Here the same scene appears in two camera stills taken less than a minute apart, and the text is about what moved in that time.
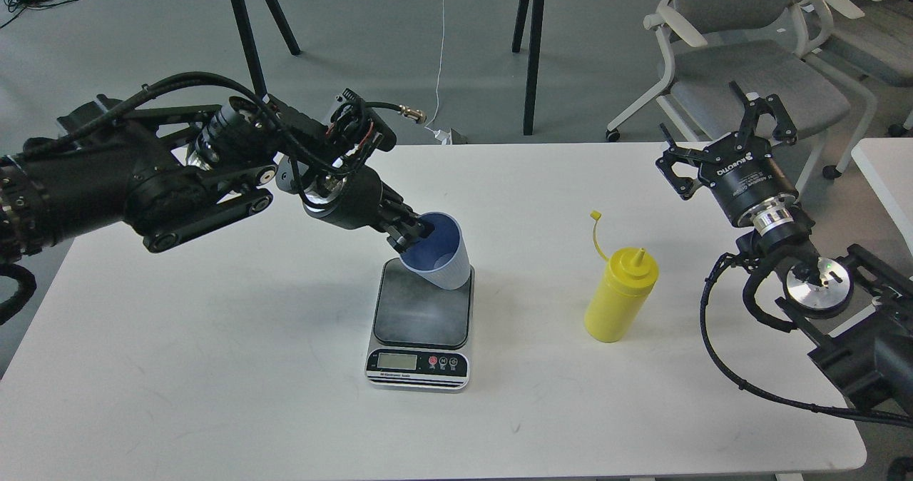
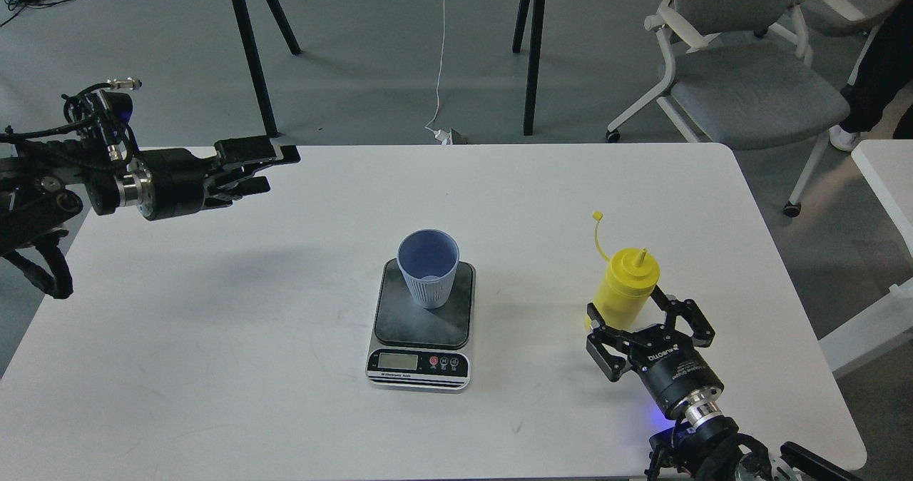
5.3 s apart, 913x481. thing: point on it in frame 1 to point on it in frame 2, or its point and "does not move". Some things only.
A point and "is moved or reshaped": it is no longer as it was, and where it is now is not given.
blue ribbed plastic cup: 441,259 is moved or reshaped
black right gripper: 742,171 to 668,364
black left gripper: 356,198 to 172,181
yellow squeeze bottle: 623,292 does not move
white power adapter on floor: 445,138 does not move
